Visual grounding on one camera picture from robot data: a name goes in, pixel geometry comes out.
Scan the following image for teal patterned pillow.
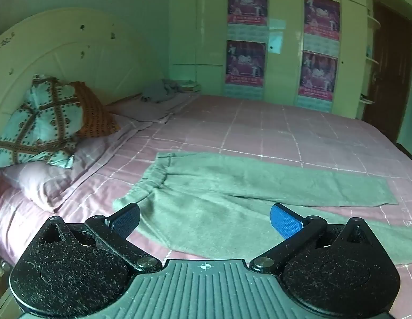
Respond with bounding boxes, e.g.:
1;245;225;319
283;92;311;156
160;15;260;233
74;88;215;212
0;74;86;169

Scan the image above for bed with pink checked sheet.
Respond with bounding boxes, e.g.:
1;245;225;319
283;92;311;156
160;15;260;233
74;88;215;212
0;91;412;319

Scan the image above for crumpled grey cloth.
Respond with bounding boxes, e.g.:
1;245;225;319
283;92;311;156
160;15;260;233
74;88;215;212
141;79;194;103

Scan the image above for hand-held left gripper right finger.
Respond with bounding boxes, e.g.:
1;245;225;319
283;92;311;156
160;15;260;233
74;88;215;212
250;203;376;273

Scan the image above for purple wall poster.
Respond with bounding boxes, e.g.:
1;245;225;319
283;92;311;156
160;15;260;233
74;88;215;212
227;0;269;40
303;0;341;52
224;40;267;99
297;51;338;111

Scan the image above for cream corner shelf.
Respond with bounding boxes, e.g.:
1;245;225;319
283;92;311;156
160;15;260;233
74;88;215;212
358;9;381;106

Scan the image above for grey-green pants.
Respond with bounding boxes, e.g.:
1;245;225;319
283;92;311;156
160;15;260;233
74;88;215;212
113;152;412;267

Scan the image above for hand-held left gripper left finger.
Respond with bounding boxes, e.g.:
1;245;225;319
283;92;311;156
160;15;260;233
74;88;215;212
37;203;161;274

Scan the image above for cream wardrobe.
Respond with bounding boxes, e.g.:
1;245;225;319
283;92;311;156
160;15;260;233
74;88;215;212
169;0;373;121

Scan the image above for dark brown door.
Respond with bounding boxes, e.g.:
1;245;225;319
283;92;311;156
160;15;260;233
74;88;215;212
361;2;412;144

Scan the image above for orange patterned pillow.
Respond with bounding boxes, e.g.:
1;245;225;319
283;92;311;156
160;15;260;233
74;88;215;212
71;81;122;138

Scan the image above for cream wooden headboard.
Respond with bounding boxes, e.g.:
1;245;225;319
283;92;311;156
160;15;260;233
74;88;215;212
0;7;167;160

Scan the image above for stack of books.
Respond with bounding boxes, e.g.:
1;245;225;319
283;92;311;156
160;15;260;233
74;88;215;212
174;80;202;93

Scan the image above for pink pillow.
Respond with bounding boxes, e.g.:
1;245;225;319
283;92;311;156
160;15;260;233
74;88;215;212
105;92;200;122
1;115;151;212

